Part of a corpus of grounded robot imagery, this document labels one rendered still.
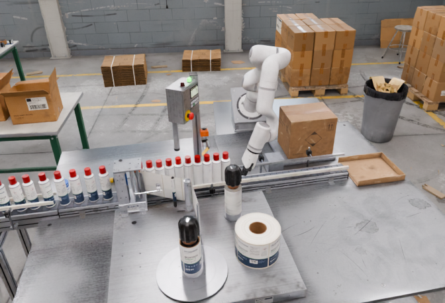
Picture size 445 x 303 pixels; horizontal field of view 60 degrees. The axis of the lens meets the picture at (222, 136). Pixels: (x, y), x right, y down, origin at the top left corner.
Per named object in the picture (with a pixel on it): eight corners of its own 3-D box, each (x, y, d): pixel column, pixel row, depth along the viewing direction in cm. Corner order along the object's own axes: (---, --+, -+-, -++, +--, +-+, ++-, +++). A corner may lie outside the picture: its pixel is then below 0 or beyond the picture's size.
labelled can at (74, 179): (74, 205, 207) (65, 173, 197) (75, 199, 211) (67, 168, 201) (84, 204, 207) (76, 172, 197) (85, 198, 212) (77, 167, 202)
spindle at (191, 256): (182, 280, 161) (177, 228, 147) (180, 263, 169) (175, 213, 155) (203, 276, 162) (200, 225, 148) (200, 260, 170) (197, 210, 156)
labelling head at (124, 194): (120, 214, 199) (112, 173, 186) (121, 198, 210) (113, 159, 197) (148, 210, 201) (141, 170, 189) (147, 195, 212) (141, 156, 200)
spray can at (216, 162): (213, 187, 218) (212, 157, 208) (212, 182, 223) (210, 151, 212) (222, 186, 219) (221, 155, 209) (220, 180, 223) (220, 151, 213)
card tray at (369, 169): (357, 186, 224) (358, 180, 222) (337, 162, 247) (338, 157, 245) (404, 180, 229) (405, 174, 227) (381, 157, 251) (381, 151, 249)
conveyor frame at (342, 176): (59, 217, 205) (57, 211, 203) (62, 204, 215) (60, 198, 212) (347, 179, 231) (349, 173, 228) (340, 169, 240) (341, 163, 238)
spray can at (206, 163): (204, 188, 217) (202, 158, 207) (202, 183, 222) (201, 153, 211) (213, 187, 218) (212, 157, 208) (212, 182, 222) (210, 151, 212)
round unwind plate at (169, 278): (157, 309, 151) (157, 307, 150) (154, 251, 177) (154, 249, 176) (234, 296, 155) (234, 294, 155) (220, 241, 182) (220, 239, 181)
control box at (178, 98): (168, 122, 201) (165, 88, 192) (184, 108, 214) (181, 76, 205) (185, 125, 197) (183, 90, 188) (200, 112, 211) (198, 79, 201)
